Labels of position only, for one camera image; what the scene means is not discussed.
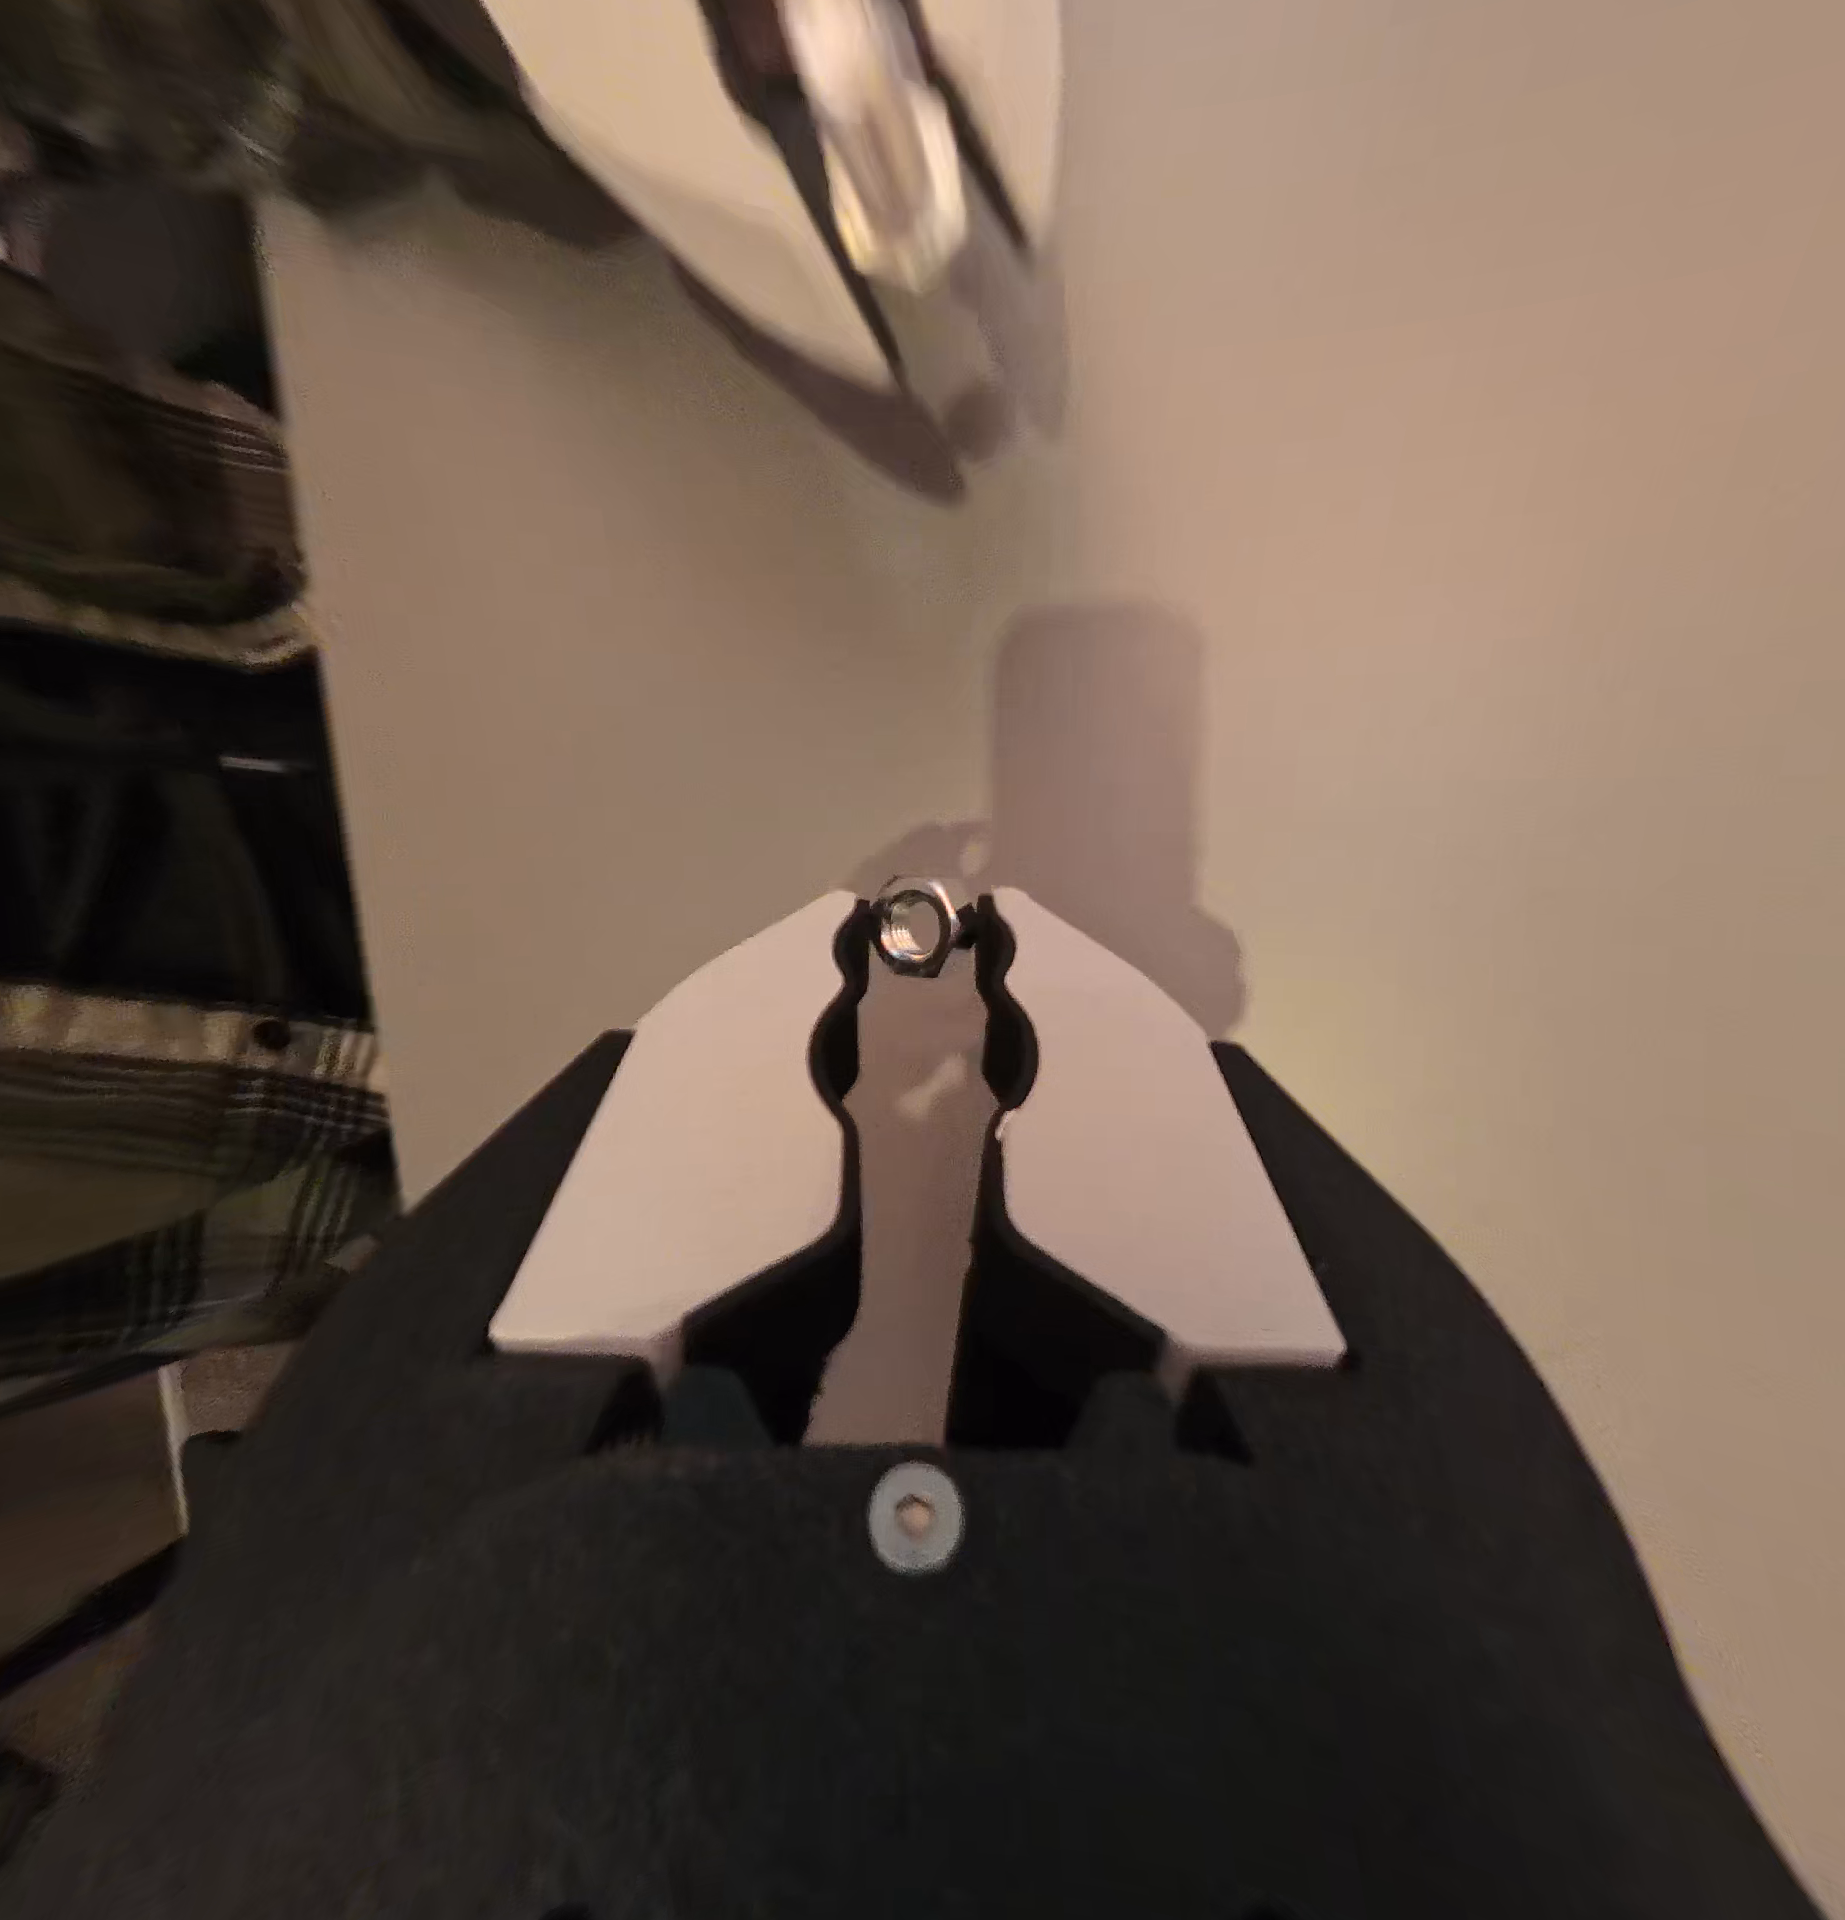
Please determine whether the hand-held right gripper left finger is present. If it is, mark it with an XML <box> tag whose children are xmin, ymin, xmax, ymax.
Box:
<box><xmin>487</xmin><ymin>886</ymin><xmax>877</xmax><ymax>1452</ymax></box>

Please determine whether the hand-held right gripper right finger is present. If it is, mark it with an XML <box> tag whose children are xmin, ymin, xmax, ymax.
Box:
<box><xmin>945</xmin><ymin>886</ymin><xmax>1347</xmax><ymax>1452</ymax></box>

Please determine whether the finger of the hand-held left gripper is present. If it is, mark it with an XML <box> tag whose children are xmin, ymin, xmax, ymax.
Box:
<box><xmin>484</xmin><ymin>0</ymin><xmax>906</xmax><ymax>394</ymax></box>
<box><xmin>901</xmin><ymin>0</ymin><xmax>1070</xmax><ymax>257</ymax></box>

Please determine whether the silver hex bolt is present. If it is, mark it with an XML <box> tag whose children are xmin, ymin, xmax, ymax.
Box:
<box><xmin>775</xmin><ymin>0</ymin><xmax>973</xmax><ymax>297</ymax></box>

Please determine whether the silver hex nut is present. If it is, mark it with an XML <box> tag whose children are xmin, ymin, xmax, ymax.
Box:
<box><xmin>867</xmin><ymin>873</ymin><xmax>957</xmax><ymax>975</ymax></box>

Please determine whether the person's left forearm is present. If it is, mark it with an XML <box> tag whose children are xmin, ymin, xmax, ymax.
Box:
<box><xmin>0</xmin><ymin>0</ymin><xmax>312</xmax><ymax>207</ymax></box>

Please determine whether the person in plaid shirt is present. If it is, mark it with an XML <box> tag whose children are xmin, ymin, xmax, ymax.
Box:
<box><xmin>0</xmin><ymin>249</ymin><xmax>402</xmax><ymax>1445</ymax></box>

